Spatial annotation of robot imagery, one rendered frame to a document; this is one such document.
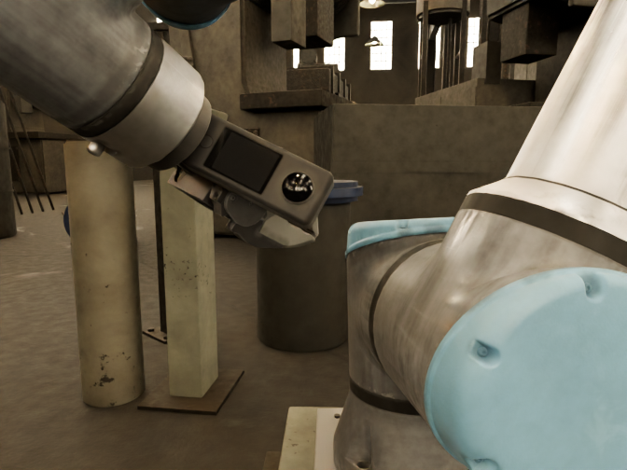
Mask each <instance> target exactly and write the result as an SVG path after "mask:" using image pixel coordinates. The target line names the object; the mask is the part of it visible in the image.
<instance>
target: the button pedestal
mask: <svg viewBox="0 0 627 470"><path fill-rule="evenodd" d="M174 171H175V167H173V168H170V169H167V170H163V171H160V206H161V225H162V245H163V266H164V285H165V305H166V324H167V344H168V365H169V375H168V376H167V377H166V378H165V379H164V380H163V381H162V382H161V383H160V384H159V385H158V386H157V387H156V388H155V389H154V390H153V391H152V392H151V393H150V394H149V395H148V396H147V397H146V398H145V399H144V400H143V401H142V402H141V403H140V404H139V405H138V406H137V409H141V410H153V411H165V412H178V413H190V414H202V415H216V414H217V413H218V411H219V410H220V409H221V408H222V406H223V405H224V403H225V402H226V400H227V399H228V397H229V396H230V393H231V392H232V390H233V389H234V387H235V386H236V384H237V383H238V381H239V380H240V378H241V377H242V375H243V374H244V370H243V369H227V368H218V367H217V337H216V278H215V248H214V218H213V211H211V210H209V209H207V208H206V207H204V206H202V205H201V204H199V203H198V202H196V201H195V200H194V199H192V198H191V197H189V196H188V195H186V194H185V193H183V192H182V191H180V190H179V189H177V188H176V187H174V186H172V185H171V184H169V183H168V180H169V179H170V177H171V176H172V174H173V173H174Z"/></svg>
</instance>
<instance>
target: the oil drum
mask: <svg viewBox="0 0 627 470"><path fill-rule="evenodd" d="M9 149H10V147H8V137H7V117H6V107H5V104H4V103H3V102H2V101H0V239H4V238H9V237H12V236H14V235H15V234H16V233H17V228H16V217H15V208H14V198H13V191H14V189H13V187H12V177H11V167H10V157H9Z"/></svg>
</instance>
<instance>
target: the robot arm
mask: <svg viewBox="0 0 627 470"><path fill-rule="evenodd" d="M235 1H238V0H0V85H1V86H3V87H5V88H6V89H8V90H10V91H11V92H13V93H14V94H16V95H18V96H19V97H21V98H22V99H23V100H24V101H26V102H27V103H29V104H31V105H33V106H34V107H36V108H37V109H39V110H40V111H42V112H44V113H45V114H47V115H48V116H50V117H51V118H53V119H55V120H57V121H58V122H60V123H61V124H63V125H64V126H65V127H67V128H68V129H70V130H71V131H74V132H75V133H77V134H78V135H80V136H81V137H82V138H84V139H86V140H88V141H90V142H91V143H90V144H89V146H88V148H87V150H88V152H89V153H91V154H92V155H93V156H95V157H99V156H101V154H102V153H103V152H106V153H107V154H109V155H110V156H112V157H114V158H115V159H117V160H119V161H121V162H122V163H124V164H125V165H127V166H129V167H131V168H142V167H145V166H149V167H150V168H152V169H154V170H157V171H163V170H167V169H170V168H173V167H175V171H174V173H173V174H172V176H171V177H170V179H169V180H168V183H169V184H171V185H172V186H174V187H176V188H177V189H179V190H180V191H182V192H183V193H185V194H186V195H188V196H189V197H191V198H192V199H194V200H195V201H196V202H198V203H199V204H201V205H202V206H204V207H206V208H207V209H209V210H211V211H213V212H215V213H216V214H219V215H220V216H225V217H226V218H228V219H229V222H228V224H227V225H226V229H228V230H230V231H232V232H234V234H235V236H237V237H238V238H240V239H241V240H243V241H245V242H247V243H249V244H251V245H253V246H256V247H259V248H281V249H282V248H292V247H300V246H303V245H306V244H309V243H312V242H314V241H315V238H316V237H317V236H318V234H319V231H318V218H317V217H318V215H319V213H320V211H321V210H322V208H323V206H324V204H325V202H326V200H327V198H328V196H329V194H330V192H331V190H332V188H333V187H334V177H333V175H332V173H331V172H329V171H327V170H325V169H323V168H321V167H319V166H317V165H315V164H313V163H311V162H310V161H308V160H306V159H302V158H300V157H298V156H296V155H294V154H292V153H290V152H288V151H286V150H285V149H284V148H282V147H280V146H277V145H274V144H272V143H270V142H268V141H266V140H264V139H262V138H260V137H258V136H256V135H255V134H253V133H251V132H249V131H246V130H244V129H242V128H240V127H238V126H236V125H234V124H232V123H230V122H228V121H227V120H224V119H222V118H220V117H217V116H215V115H213V114H212V109H211V105H210V103H209V101H208V100H207V99H206V98H205V97H204V83H203V81H202V77H201V75H200V74H199V73H198V72H197V71H196V70H195V69H194V68H193V67H192V66H191V65H190V64H189V63H188V62H187V61H185V60H184V59H183V58H182V57H181V56H180V55H179V54H178V53H177V52H176V51H175V50H174V49H173V48H172V47H171V46H170V45H169V44H167V43H166V42H165V41H164V40H163V39H162V38H161V37H160V36H159V35H158V34H157V33H156V32H155V31H154V30H153V29H152V28H151V27H150V26H149V25H148V24H147V23H146V22H145V21H144V20H143V19H142V18H141V17H140V16H139V15H138V14H137V13H136V12H135V10H136V9H137V8H138V7H139V5H140V4H141V3H142V4H143V5H144V6H145V7H146V8H147V9H148V10H149V11H150V12H151V13H152V14H153V15H154V16H155V17H156V18H158V19H159V20H160V21H162V22H164V23H166V24H168V25H170V26H173V27H174V28H178V29H183V30H198V29H201V28H205V27H207V26H209V25H211V24H213V23H214V22H216V21H217V20H219V19H220V18H221V17H222V16H223V15H224V14H225V12H226V11H227V10H228V8H229V6H230V3H232V2H235ZM182 169H183V170H184V171H183V170H182ZM181 171H182V172H181ZM179 173H181V175H180V174H179ZM179 175H180V176H179ZM178 176H179V178H178ZM177 178H178V180H177ZM287 221H289V222H291V223H293V224H295V225H297V226H298V227H299V228H298V227H296V226H294V225H292V224H290V223H288V222H287ZM301 228H303V229H301ZM345 258H346V268H347V305H348V343H349V383H350V390H349V394H348V396H347V399H346V402H345V405H344V407H343V410H342V413H341V417H340V419H339V422H338V425H337V428H336V431H335V434H334V438H333V457H334V464H335V467H336V469H337V470H627V0H599V1H598V3H597V5H596V7H595V8H594V10H593V12H592V15H591V16H590V18H589V20H588V22H587V24H586V26H585V27H584V29H583V31H582V33H581V35H580V37H579V39H578V42H577V44H576V45H575V46H574V48H573V50H572V52H571V54H570V56H569V58H568V60H567V62H566V64H565V66H564V68H563V70H562V72H561V74H560V75H559V77H558V79H557V81H556V83H555V85H554V86H553V88H552V90H551V92H550V95H549V97H548V99H547V101H546V102H545V104H544V105H543V107H542V109H541V111H540V113H539V115H538V117H537V119H536V122H535V124H534V125H533V127H532V129H531V130H530V132H529V134H528V136H527V138H526V140H525V142H524V144H523V145H522V148H521V150H520V152H519V154H518V156H517V158H516V159H515V161H514V163H513V164H512V166H511V168H510V170H509V173H508V175H507V177H505V178H504V179H502V180H501V181H498V182H495V183H492V184H490V185H487V186H484V187H479V188H476V189H473V190H470V191H469V192H468V194H467V196H466V198H465V199H464V201H463V203H462V205H461V207H460V209H459V211H458V212H457V214H456V216H455V217H441V218H419V219H403V220H383V221H368V222H358V223H355V224H353V225H352V226H351V227H350V228H349V230H348V237H347V250H346V251H345Z"/></svg>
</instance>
